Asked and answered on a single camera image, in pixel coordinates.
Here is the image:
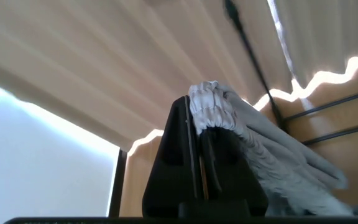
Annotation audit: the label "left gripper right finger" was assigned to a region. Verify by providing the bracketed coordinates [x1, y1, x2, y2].
[199, 126, 269, 218]

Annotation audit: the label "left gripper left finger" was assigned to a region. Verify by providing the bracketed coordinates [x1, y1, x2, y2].
[141, 95, 203, 218]

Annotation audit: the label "pale grey shorts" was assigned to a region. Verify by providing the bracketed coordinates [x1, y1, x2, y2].
[188, 80, 354, 217]

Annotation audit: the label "black clothes rack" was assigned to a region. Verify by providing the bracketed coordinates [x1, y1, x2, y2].
[222, 0, 358, 147]

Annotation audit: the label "beige curtain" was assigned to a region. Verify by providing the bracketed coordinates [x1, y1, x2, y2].
[0, 0, 358, 153]

